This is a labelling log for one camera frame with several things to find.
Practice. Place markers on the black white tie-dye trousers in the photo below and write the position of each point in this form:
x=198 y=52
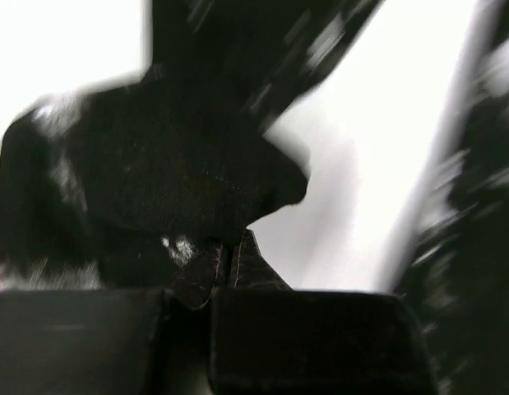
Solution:
x=105 y=196

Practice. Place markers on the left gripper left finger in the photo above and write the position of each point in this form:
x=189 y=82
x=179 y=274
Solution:
x=195 y=282

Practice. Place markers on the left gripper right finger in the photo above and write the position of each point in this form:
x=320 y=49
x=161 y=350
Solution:
x=249 y=270

